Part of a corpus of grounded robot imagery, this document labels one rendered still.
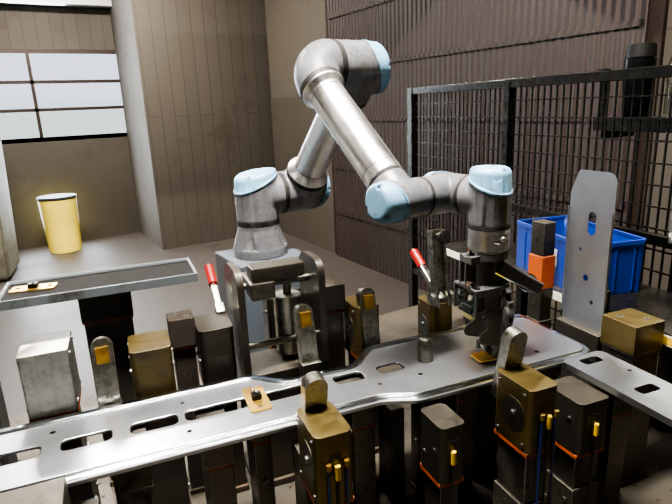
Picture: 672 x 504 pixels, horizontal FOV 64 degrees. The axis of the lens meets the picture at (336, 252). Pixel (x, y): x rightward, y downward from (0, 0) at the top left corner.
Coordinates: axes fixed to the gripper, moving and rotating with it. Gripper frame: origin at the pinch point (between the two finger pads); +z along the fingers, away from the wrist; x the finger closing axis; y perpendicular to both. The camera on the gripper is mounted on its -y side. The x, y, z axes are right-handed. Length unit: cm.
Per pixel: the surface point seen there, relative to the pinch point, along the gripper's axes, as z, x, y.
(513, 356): -4.9, 12.7, 6.0
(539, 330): 2.2, -5.7, -16.6
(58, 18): -151, -650, 102
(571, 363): 2.1, 8.9, -11.1
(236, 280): -16, -19, 45
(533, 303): 3.2, -20.6, -28.2
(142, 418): 2, -7, 65
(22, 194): 41, -637, 170
